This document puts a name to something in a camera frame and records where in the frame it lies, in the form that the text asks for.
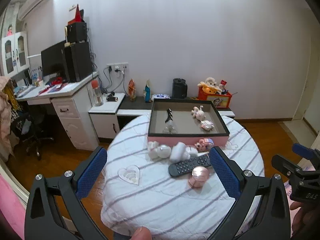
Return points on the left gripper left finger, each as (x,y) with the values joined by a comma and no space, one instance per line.
(43,219)

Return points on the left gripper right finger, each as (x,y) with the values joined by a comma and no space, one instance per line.
(271,219)

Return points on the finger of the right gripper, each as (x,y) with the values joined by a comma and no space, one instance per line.
(286,167)
(305,152)

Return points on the rose gold round tin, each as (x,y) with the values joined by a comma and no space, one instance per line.
(199,176)

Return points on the pink pastel brick figure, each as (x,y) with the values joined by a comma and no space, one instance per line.
(204,144)

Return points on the white pink brick figure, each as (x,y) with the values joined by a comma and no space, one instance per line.
(207,125)

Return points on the clear heart acrylic piece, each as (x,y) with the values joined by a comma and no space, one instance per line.
(130,174)

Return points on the black tv remote control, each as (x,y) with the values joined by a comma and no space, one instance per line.
(186,166)

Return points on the pink pig figurine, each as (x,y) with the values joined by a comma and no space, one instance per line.
(198,113)

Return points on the black hair clip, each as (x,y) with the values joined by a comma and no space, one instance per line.
(169,115)

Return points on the white rabbit figurine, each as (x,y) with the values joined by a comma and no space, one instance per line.
(155,150)

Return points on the white earbuds case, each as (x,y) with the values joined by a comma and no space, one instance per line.
(192,151)

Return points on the person right hand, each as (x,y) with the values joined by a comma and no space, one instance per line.
(306,213)

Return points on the person left hand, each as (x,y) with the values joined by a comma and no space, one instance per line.
(142,233)

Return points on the pink bed sheet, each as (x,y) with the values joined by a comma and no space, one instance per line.
(12,208)

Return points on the red toy crate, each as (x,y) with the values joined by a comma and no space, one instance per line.
(220,101)

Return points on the black office chair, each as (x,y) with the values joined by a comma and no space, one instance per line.
(33,128)

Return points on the white striped quilted tablecloth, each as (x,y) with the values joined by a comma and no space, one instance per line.
(167,206)

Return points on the pink black storage box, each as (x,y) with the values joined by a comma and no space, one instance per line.
(171,140)

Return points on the yellow white plush toys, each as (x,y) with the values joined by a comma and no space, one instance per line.
(209,86)

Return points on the white low side cabinet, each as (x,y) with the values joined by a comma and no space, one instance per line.
(104,117)

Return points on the white desk with drawers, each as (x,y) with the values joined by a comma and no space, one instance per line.
(72,104)

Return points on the black cylindrical appliance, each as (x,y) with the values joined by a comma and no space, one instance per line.
(179,88)

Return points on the water bottle orange cap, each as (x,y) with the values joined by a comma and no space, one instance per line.
(97,94)

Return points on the black white tv stand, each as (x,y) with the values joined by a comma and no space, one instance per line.
(153,115)

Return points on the wet wipes pack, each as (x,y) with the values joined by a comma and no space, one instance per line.
(160,96)

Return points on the orange snack bag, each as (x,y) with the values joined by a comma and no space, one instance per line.
(132,90)

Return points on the blue white snack bag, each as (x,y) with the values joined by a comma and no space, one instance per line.
(147,92)

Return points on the black computer monitor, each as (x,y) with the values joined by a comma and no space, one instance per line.
(52,60)

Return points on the black computer tower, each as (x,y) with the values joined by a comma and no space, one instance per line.
(77,62)

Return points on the black speaker box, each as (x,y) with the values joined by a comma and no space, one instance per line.
(76,32)

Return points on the white air conditioner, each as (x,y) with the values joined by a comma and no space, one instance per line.
(28,7)

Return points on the wall power outlet strip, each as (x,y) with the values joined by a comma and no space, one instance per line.
(118,66)

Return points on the white wall cupboard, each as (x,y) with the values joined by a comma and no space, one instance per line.
(14,50)

